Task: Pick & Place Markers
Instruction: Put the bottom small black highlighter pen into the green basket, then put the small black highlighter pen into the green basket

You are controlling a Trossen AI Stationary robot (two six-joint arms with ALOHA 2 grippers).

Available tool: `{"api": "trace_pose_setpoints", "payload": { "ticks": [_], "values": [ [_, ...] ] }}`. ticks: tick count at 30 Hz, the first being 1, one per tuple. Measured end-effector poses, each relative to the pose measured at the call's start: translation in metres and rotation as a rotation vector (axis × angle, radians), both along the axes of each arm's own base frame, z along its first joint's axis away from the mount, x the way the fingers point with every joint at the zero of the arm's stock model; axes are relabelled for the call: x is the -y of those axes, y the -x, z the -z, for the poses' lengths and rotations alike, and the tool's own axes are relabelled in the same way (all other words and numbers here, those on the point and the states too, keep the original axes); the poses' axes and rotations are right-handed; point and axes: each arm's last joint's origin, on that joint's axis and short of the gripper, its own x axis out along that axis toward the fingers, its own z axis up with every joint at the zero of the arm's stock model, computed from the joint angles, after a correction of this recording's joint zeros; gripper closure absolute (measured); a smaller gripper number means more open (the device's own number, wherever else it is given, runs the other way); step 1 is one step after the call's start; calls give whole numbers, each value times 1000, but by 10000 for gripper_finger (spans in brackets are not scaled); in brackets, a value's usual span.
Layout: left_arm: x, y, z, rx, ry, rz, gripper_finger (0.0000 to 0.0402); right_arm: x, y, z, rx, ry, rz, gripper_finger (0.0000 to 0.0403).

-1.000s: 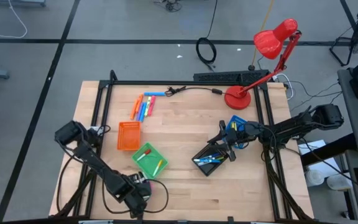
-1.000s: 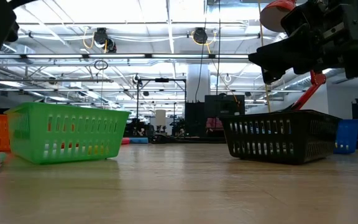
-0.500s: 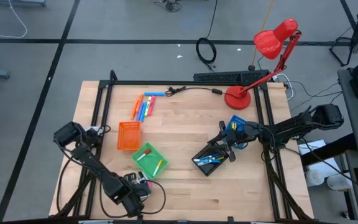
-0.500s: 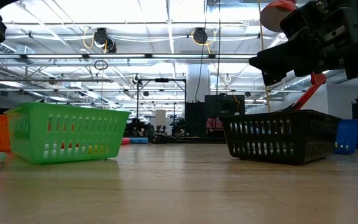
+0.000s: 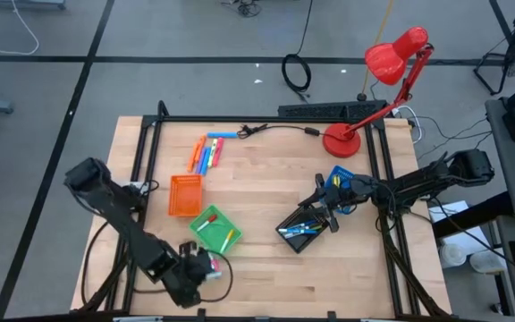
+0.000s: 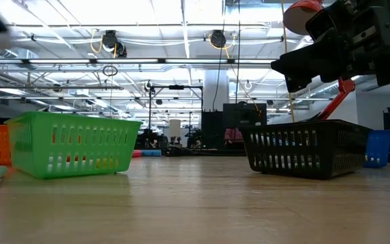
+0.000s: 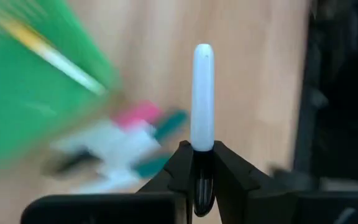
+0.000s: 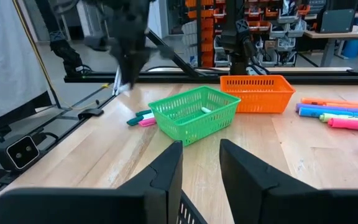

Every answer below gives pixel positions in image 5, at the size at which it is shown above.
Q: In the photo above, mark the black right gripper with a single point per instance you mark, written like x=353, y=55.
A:
x=356, y=190

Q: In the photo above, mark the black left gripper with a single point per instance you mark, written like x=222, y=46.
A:
x=186, y=282

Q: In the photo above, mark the green whiteboard marker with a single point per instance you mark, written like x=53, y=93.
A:
x=318, y=227

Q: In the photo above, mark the blue whiteboard marker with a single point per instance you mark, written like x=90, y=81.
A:
x=295, y=231
x=304, y=223

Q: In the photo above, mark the yellow marker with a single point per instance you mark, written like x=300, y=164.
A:
x=336, y=181

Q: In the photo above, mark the yellow-capped white marker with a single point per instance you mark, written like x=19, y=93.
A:
x=230, y=234

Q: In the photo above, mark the red-capped white marker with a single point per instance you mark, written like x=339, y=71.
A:
x=212, y=218

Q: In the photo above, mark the yellow highlighter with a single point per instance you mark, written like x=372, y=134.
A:
x=213, y=153

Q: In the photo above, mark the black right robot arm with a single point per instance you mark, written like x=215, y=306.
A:
x=418, y=181

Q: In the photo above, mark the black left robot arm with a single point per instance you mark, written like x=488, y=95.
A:
x=119, y=219

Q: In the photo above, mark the green plastic basket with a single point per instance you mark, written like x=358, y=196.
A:
x=213, y=236

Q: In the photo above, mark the blue plastic basket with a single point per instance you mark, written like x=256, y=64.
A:
x=342, y=172

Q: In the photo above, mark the black plastic basket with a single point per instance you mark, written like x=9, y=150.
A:
x=300, y=245

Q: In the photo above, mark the black table clamp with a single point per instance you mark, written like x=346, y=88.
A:
x=331, y=315
x=201, y=314

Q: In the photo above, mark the orange plastic basket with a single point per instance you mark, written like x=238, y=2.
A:
x=186, y=197

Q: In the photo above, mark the red desk lamp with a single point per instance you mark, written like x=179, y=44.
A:
x=342, y=141

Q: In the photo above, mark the purple highlighter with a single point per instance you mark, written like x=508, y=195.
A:
x=200, y=163

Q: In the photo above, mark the blue highlighter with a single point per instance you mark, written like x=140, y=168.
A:
x=205, y=163
x=222, y=134

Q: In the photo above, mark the orange highlighter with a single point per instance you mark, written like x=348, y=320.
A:
x=200, y=146
x=191, y=160

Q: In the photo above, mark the pink highlighter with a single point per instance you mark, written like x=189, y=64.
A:
x=218, y=152

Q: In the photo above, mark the white paper sheet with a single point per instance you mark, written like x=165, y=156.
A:
x=447, y=212

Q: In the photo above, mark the white cup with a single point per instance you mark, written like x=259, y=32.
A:
x=452, y=255

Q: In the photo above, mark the black desk beam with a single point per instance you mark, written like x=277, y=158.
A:
x=472, y=214

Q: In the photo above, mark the silver aluminium bracket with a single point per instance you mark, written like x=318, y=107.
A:
x=137, y=319

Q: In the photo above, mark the black aluminium table frame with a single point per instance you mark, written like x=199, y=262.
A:
x=239, y=119

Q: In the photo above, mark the black curved frame brace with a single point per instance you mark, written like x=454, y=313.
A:
x=162, y=111

